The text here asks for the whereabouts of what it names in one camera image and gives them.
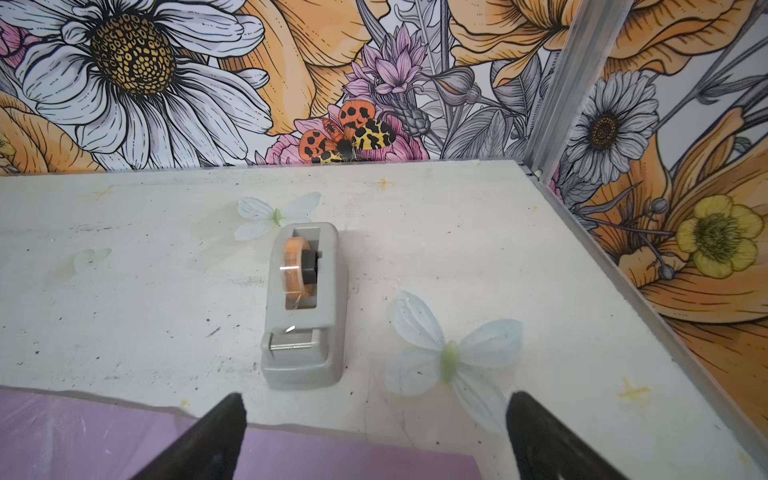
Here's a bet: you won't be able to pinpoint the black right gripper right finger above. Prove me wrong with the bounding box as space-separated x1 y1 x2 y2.
506 391 626 480

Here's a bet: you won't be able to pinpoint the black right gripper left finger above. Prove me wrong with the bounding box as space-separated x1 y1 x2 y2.
133 393 247 480

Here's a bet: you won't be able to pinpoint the purple wrapping paper sheet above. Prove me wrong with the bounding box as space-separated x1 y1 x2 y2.
1 388 480 479

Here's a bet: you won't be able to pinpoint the grey tape dispenser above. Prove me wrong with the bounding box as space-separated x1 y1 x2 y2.
260 222 349 391

